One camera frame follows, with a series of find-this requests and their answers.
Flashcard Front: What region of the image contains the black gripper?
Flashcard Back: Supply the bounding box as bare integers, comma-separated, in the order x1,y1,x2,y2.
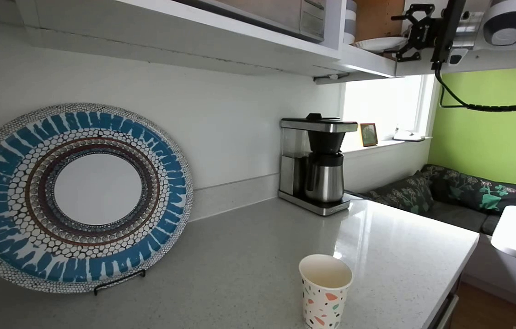
391,4,440,62

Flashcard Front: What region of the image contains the white paper plate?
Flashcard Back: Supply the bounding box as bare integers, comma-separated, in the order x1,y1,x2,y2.
352,35,409,55

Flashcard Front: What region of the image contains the speckled paper cup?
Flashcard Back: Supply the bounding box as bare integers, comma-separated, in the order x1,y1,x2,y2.
296,252,354,329

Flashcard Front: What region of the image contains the open white cabinet door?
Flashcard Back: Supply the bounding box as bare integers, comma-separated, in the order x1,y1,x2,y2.
393,0,516,79

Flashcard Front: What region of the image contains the blue patterned decorative plate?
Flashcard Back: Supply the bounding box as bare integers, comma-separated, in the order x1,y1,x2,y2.
0,101,195,296

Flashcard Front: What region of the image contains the white object on windowsill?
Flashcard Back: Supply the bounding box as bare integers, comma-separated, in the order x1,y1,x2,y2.
391,126,426,144

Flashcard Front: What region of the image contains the dark floral cushion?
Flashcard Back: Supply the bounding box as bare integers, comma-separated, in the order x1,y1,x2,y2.
365,172,437,216

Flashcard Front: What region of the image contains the steel and black coffee maker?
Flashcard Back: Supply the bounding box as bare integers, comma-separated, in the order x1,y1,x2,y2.
276,112,360,219

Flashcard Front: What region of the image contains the dark floral sofa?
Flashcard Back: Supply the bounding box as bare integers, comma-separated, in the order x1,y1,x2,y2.
415,163,516,236

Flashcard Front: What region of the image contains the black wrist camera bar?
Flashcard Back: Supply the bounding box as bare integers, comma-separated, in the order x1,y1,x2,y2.
429,0,468,69

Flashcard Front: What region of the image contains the white window frame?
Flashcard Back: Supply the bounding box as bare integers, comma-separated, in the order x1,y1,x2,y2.
338,73,440,154

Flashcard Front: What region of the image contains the small picture frame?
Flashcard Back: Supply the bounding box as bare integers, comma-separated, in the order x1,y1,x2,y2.
358,121,380,148

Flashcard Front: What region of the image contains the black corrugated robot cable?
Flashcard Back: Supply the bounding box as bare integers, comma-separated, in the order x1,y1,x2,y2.
433,64,516,113

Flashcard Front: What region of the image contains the white wall cabinet carcass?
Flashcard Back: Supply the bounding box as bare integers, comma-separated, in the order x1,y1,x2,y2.
16,0,406,84

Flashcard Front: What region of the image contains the black wire plate stand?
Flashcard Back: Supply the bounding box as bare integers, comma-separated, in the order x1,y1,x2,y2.
91,265,148,298

